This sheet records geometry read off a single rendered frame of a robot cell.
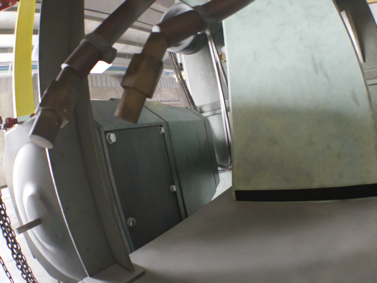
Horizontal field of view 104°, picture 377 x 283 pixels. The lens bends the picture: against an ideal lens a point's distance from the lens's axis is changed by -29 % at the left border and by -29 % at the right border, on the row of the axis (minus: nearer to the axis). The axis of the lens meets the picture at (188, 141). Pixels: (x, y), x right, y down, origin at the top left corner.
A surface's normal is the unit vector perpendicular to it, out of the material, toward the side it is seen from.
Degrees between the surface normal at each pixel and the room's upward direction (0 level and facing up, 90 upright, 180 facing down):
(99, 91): 90
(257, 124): 72
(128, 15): 103
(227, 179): 90
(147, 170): 90
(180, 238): 0
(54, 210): 89
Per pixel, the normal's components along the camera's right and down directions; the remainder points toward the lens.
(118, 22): 0.74, 0.12
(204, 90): -0.61, 0.16
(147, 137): 0.93, -0.16
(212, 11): 0.37, 0.11
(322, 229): -0.19, -0.98
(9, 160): -0.32, 0.11
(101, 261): 0.77, -0.11
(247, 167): -0.64, -0.14
